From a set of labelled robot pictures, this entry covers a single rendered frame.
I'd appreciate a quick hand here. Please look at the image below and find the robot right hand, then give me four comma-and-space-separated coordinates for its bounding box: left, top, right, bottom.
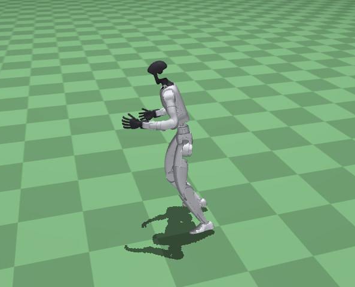
139, 108, 161, 121

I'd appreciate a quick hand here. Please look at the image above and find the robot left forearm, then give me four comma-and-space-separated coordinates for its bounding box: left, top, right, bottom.
142, 120, 175, 131

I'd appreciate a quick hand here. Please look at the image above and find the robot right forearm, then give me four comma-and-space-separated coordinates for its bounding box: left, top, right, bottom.
156, 108, 167, 116

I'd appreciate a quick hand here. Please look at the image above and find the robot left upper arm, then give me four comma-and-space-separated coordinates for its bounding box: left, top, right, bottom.
163, 90, 179, 130

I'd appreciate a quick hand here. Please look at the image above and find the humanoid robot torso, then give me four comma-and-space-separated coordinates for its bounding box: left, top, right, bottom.
160, 82, 192, 145

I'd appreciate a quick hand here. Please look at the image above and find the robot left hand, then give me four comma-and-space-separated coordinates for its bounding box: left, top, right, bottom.
122, 114, 149, 129

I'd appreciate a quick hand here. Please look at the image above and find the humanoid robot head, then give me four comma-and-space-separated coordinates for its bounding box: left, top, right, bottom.
148, 61, 174, 89

